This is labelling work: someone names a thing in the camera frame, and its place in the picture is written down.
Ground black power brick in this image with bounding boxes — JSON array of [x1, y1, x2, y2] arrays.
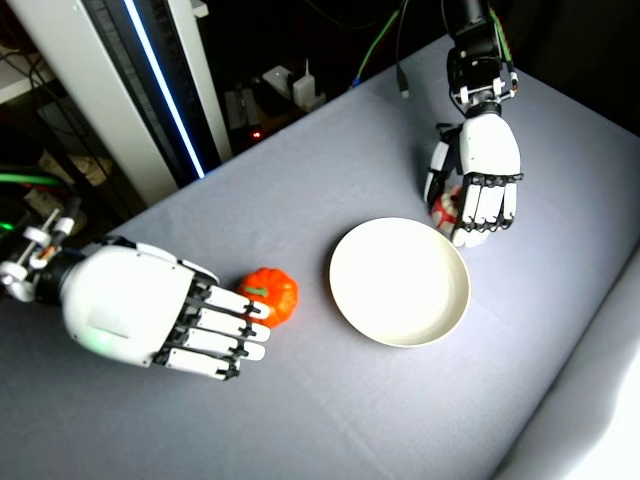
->
[[224, 87, 266, 144]]

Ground cream round plate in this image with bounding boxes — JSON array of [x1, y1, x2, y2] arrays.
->
[[328, 216, 472, 349]]

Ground grey table cloth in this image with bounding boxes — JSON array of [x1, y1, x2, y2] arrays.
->
[[0, 32, 640, 480]]

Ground white column with blue light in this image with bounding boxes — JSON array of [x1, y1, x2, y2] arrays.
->
[[7, 0, 234, 206]]

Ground tall white power adapter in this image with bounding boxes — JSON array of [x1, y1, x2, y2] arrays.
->
[[292, 58, 327, 112]]

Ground flat white power adapter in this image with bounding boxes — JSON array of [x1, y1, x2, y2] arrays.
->
[[262, 64, 294, 101]]

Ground white shelf board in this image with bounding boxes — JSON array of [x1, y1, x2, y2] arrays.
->
[[0, 44, 56, 104]]

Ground black USB cable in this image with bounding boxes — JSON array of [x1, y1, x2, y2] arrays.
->
[[394, 0, 412, 100]]

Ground red white strawberry toy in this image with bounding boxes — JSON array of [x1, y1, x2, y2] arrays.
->
[[428, 184, 464, 231]]

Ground thick green cable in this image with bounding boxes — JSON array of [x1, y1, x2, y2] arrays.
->
[[0, 171, 69, 190]]

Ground orange toy pumpkin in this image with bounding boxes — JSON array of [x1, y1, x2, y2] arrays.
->
[[236, 267, 300, 330]]

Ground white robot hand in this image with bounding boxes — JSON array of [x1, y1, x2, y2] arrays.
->
[[58, 241, 272, 383], [423, 113, 525, 250]]

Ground thin green cable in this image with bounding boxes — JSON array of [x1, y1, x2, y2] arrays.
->
[[349, 7, 401, 90]]

